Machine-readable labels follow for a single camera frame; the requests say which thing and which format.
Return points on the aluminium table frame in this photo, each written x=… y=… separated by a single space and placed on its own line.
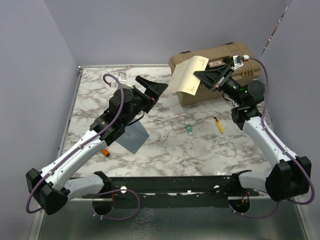
x=169 y=151

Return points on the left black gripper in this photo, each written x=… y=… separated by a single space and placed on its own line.
x=153 y=89

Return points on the tan plastic toolbox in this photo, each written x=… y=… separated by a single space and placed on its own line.
x=250 y=71

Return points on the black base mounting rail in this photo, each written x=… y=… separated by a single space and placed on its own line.
x=169 y=192

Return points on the grey blue envelope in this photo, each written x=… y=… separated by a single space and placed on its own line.
x=133 y=138

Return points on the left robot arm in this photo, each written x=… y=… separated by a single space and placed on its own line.
x=53 y=186

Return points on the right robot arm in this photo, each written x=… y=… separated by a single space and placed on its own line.
x=290 y=174

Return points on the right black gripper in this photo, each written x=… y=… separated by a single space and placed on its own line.
x=210 y=78

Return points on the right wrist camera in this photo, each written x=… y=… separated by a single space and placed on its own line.
x=237 y=61

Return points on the cream paper letter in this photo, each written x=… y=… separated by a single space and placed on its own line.
x=183 y=78

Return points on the green white glue stick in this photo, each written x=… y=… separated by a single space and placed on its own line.
x=189 y=128

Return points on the orange handled screwdriver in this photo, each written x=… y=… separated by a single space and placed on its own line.
x=105 y=152

